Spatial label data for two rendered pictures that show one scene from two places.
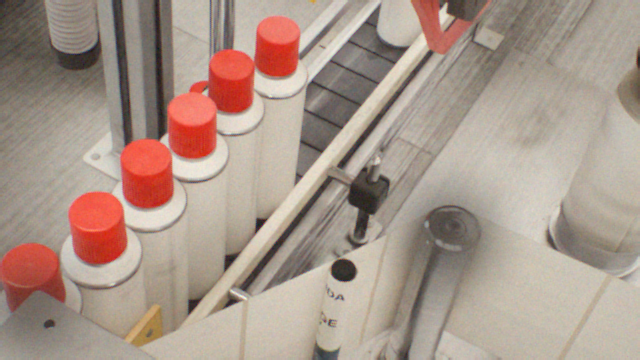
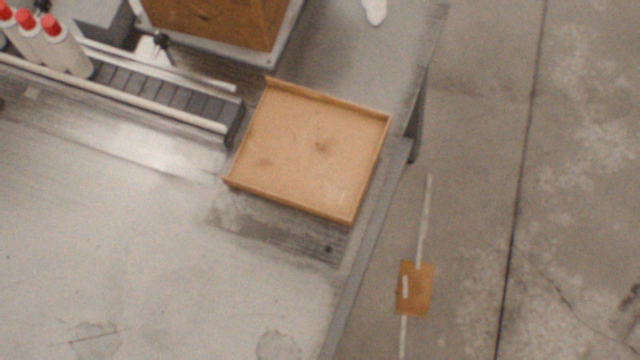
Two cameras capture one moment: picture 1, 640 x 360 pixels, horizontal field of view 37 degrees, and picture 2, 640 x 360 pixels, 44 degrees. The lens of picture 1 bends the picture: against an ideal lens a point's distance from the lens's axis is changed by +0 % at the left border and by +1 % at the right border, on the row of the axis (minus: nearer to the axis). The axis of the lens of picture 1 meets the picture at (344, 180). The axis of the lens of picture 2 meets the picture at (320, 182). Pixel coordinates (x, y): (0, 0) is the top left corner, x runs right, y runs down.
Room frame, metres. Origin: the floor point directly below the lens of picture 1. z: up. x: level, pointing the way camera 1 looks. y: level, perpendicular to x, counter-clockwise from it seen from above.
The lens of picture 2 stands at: (1.66, -1.01, 2.42)
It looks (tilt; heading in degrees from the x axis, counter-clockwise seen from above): 68 degrees down; 101
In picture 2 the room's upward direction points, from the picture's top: 12 degrees counter-clockwise
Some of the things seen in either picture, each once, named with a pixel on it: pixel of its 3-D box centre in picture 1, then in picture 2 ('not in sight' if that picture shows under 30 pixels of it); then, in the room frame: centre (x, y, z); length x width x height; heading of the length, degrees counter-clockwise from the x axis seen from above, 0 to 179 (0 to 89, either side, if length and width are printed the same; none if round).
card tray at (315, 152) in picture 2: not in sight; (307, 149); (1.52, -0.32, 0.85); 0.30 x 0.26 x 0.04; 159
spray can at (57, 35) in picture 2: not in sight; (66, 47); (1.01, -0.11, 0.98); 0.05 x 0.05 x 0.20
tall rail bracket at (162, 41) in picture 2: not in sight; (163, 59); (1.20, -0.11, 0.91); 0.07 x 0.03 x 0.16; 69
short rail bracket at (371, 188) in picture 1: (367, 200); not in sight; (0.54, -0.02, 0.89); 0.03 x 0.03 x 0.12; 69
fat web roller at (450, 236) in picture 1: (427, 301); not in sight; (0.39, -0.08, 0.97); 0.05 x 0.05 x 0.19
